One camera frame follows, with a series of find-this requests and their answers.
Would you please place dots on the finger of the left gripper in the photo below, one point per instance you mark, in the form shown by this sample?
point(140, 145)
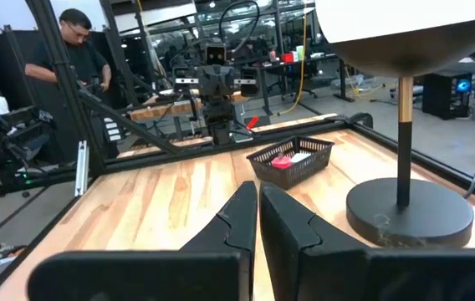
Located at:
point(207, 81)
point(226, 81)

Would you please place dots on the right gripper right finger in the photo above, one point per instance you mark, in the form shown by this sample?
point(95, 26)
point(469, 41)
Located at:
point(325, 271)

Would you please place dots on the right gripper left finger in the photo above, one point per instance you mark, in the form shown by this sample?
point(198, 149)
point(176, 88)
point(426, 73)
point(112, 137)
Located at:
point(212, 271)

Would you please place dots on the pink small case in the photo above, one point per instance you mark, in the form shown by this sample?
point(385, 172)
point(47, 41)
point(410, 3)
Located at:
point(281, 161)

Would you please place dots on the mint green small case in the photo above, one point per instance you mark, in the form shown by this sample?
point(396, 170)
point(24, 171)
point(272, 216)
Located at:
point(301, 157)

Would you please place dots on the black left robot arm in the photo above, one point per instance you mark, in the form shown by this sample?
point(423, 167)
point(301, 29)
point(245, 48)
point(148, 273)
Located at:
point(221, 121)

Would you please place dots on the black neighbouring robot arm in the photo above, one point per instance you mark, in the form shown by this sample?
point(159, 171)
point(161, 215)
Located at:
point(20, 134)

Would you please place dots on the neighbouring wooden table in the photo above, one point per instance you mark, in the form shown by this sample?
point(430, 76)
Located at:
point(158, 110)

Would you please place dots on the white globe table lamp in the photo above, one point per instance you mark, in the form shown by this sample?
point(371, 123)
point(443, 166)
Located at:
point(409, 217)

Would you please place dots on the black plastic basket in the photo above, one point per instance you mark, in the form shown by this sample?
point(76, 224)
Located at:
point(296, 175)

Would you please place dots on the black background desk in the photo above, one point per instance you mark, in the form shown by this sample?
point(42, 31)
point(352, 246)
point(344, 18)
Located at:
point(343, 79)

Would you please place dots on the silver aluminium extrusion piece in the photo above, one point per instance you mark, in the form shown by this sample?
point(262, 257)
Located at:
point(81, 167)

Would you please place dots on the black computer with blue light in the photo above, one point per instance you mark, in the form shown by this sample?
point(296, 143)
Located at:
point(442, 100)

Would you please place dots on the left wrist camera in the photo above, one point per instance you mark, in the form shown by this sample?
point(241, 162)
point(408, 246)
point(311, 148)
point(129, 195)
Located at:
point(216, 54)

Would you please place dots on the black curved bracket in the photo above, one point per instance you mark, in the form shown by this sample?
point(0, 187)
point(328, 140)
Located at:
point(356, 114)

